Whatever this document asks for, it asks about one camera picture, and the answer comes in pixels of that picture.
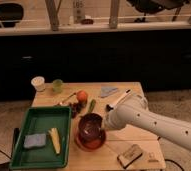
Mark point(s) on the grey blue cloth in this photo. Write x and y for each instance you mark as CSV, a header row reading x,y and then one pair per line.
x,y
107,91

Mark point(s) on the green plastic tray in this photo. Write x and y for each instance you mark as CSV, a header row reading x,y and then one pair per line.
x,y
40,120

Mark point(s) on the dark maroon bowl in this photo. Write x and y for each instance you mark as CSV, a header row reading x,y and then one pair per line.
x,y
89,126

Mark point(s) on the yellow corn cob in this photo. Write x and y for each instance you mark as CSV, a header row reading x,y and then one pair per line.
x,y
53,132

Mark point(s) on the green cup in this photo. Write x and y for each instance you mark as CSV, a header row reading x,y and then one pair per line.
x,y
57,85

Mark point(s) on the green chili pepper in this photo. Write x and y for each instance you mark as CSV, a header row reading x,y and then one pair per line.
x,y
92,106

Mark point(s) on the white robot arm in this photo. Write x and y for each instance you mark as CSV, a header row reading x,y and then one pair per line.
x,y
134,111

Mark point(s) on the orange bowl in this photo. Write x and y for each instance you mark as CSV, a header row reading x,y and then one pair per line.
x,y
90,145

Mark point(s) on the blue sponge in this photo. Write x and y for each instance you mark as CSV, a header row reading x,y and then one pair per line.
x,y
34,140

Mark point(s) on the metal spoon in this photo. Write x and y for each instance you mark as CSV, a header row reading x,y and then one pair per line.
x,y
64,100

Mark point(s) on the black framed card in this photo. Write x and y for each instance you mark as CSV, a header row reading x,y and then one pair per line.
x,y
130,155

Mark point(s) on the dark grape bunch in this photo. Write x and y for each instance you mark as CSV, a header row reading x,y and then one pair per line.
x,y
77,107

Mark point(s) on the orange fruit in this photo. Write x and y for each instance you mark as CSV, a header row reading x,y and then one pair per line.
x,y
81,95

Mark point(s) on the white cup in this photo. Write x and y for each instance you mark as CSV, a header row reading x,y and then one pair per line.
x,y
38,83

